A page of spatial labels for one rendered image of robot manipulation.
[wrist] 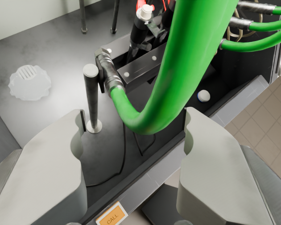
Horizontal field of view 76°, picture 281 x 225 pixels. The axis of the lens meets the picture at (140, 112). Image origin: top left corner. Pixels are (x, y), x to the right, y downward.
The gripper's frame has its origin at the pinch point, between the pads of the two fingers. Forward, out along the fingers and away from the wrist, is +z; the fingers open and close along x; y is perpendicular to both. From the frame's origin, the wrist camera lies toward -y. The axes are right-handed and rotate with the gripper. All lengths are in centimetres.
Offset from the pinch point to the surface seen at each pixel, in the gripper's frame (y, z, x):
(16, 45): 1, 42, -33
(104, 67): -0.6, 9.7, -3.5
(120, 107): 1.0, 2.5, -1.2
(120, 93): 0.6, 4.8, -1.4
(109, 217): 25.8, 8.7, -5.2
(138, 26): -4.3, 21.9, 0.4
